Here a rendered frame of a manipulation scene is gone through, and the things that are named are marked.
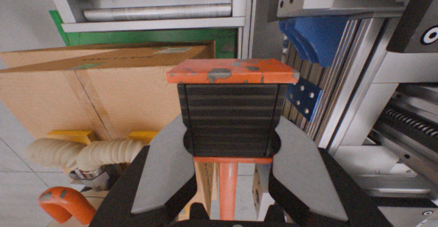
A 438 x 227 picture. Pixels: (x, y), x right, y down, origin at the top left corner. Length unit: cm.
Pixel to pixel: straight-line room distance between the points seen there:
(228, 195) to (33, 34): 190
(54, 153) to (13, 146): 278
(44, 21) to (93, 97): 149
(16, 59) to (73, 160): 89
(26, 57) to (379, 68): 126
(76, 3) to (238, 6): 62
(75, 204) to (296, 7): 42
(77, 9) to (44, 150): 60
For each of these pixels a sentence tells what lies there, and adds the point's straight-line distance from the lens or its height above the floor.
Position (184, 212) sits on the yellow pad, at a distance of 56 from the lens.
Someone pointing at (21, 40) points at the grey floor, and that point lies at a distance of 206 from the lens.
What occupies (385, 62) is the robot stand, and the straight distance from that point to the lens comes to 36.
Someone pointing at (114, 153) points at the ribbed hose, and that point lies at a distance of 30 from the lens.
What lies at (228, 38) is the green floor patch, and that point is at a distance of 119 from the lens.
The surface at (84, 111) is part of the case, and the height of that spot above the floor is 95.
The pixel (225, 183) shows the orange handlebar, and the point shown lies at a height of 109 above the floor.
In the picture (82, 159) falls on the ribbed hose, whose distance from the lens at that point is 34.
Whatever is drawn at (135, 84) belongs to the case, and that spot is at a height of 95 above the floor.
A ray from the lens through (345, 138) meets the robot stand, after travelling 41.
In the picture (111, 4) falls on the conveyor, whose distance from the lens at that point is 86.
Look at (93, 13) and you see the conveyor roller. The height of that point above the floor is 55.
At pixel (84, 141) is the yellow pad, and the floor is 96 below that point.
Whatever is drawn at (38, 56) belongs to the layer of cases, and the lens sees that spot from 109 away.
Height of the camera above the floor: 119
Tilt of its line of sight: 62 degrees down
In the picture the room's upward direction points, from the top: 176 degrees counter-clockwise
